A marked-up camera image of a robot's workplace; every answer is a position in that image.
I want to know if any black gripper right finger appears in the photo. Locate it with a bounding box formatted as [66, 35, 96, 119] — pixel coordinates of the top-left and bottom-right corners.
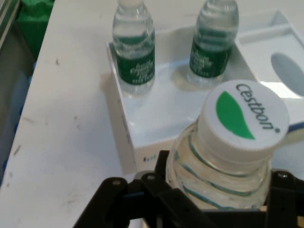
[262, 168, 304, 228]

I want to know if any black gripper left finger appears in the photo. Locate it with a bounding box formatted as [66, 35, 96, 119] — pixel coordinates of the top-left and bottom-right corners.
[73, 150, 216, 228]

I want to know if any clear bottle white Cestbon cap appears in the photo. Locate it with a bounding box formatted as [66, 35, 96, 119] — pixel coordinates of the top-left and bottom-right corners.
[166, 80, 291, 211]

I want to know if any white ByteDance cardboard box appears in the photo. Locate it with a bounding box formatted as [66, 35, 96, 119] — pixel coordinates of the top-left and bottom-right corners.
[105, 9, 304, 176]

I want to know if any clear water bottle green label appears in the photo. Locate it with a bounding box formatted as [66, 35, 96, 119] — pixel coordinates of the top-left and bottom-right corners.
[187, 0, 239, 88]
[112, 0, 156, 96]

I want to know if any grey metal frame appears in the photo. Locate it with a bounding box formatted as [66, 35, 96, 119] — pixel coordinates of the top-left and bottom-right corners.
[0, 0, 22, 49]

